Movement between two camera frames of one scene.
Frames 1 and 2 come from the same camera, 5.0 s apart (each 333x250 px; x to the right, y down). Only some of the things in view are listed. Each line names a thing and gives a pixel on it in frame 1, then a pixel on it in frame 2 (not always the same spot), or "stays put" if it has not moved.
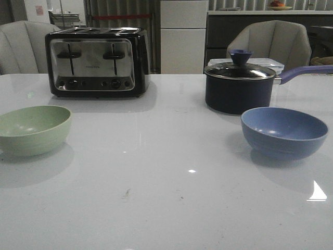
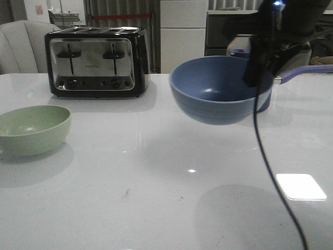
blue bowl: (281, 133) -> (210, 90)
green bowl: (34, 130) stays put
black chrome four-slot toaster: (98, 62) stays put
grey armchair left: (22, 47) stays put
